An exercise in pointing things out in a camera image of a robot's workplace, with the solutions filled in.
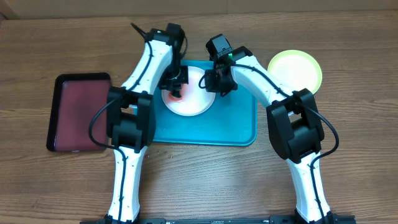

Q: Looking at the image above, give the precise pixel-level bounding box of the teal plastic serving tray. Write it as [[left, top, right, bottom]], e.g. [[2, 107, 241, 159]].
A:
[[132, 58, 258, 147]]

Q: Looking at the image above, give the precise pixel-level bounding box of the black and red tray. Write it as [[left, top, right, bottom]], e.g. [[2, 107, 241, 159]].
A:
[[46, 72, 111, 152]]

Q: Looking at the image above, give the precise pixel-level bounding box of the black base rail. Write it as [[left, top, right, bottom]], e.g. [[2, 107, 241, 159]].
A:
[[80, 214, 356, 224]]

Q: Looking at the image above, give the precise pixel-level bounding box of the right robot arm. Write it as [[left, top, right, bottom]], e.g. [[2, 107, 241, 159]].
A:
[[199, 34, 334, 223]]

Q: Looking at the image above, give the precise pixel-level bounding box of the white plate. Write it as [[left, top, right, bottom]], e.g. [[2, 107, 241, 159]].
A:
[[162, 66, 216, 116]]

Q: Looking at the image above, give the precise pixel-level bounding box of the red and green sponge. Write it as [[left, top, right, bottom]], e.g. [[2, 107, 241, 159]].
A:
[[168, 89, 184, 101]]

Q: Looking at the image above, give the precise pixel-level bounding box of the yellow-green plate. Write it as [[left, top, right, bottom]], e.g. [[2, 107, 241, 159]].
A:
[[267, 50, 323, 94]]

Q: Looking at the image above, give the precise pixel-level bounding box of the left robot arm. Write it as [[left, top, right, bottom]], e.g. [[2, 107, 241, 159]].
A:
[[104, 23, 188, 223]]

